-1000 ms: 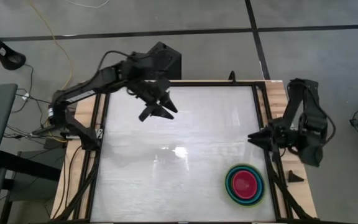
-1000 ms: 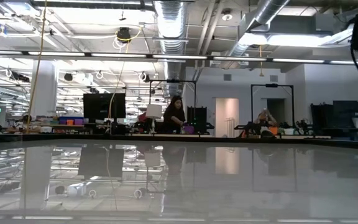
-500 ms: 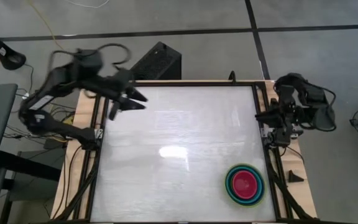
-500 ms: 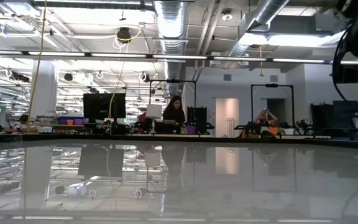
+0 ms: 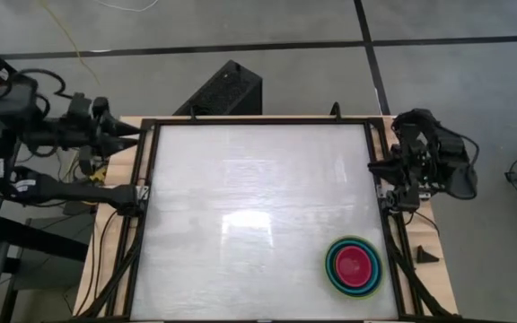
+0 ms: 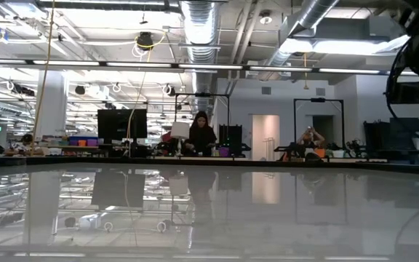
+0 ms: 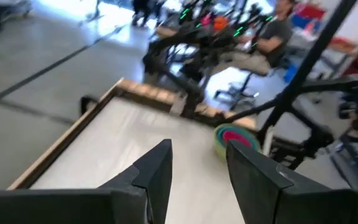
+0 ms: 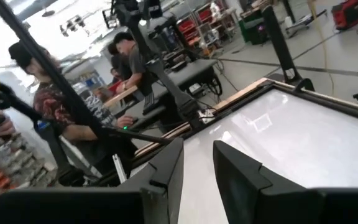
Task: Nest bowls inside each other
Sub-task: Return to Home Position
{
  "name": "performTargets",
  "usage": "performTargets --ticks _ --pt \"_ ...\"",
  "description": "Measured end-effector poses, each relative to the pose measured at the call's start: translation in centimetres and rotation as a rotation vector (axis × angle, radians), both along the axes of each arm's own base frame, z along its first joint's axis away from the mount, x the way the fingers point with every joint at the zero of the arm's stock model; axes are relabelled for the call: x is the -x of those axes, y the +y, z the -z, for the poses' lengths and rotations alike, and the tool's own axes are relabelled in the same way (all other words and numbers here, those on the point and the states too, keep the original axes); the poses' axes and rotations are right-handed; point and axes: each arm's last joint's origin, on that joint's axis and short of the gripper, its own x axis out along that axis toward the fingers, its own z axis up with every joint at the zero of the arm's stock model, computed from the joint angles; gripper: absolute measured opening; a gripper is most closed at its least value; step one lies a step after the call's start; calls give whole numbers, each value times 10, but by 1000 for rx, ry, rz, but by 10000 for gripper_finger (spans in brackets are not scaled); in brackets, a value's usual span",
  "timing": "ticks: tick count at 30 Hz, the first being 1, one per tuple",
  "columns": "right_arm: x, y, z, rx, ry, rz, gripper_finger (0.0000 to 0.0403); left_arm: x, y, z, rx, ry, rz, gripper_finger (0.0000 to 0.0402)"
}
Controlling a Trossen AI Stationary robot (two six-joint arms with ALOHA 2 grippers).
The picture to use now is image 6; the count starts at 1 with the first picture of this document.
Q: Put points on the person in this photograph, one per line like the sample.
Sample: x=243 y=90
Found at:
x=309 y=140
x=200 y=136
x=25 y=145

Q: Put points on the black robot station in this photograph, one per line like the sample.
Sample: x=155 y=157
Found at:
x=233 y=136

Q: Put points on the purple bin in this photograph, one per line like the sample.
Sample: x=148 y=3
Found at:
x=224 y=151

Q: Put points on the white lamp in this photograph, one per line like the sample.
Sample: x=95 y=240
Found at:
x=179 y=130

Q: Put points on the long ceiling light strip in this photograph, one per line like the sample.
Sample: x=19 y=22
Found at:
x=209 y=66

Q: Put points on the black monitor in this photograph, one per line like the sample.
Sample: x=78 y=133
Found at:
x=122 y=125

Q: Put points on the white column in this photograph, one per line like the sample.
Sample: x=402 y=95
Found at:
x=51 y=105

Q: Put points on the black equipment rack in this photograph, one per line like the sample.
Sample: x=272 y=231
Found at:
x=398 y=136

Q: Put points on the black table frame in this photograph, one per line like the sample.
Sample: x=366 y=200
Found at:
x=209 y=162

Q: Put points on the black gantry frame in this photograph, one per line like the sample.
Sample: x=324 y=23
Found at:
x=318 y=99
x=202 y=95

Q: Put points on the large silver ventilation duct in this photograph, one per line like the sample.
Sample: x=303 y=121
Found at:
x=200 y=36

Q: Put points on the slanted silver ventilation duct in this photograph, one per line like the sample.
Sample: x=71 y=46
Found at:
x=304 y=18

